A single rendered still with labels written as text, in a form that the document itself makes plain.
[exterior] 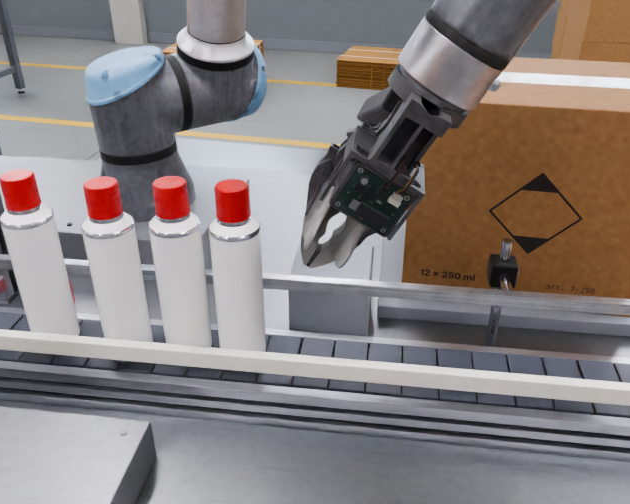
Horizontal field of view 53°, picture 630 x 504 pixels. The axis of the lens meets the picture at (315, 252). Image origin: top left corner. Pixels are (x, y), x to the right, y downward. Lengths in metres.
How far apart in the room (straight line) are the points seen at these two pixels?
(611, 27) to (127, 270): 3.26
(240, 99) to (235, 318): 0.44
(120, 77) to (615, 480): 0.77
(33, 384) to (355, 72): 4.38
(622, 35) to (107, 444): 3.38
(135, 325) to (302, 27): 5.54
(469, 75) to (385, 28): 5.49
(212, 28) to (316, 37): 5.18
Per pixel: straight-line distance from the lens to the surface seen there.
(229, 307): 0.66
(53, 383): 0.77
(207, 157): 1.40
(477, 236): 0.84
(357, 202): 0.53
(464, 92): 0.51
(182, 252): 0.65
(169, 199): 0.63
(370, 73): 4.95
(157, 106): 0.96
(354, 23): 6.03
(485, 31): 0.50
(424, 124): 0.50
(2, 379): 0.80
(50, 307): 0.75
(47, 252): 0.72
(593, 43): 3.70
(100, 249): 0.66
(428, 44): 0.51
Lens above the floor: 1.34
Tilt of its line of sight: 30 degrees down
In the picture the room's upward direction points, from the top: straight up
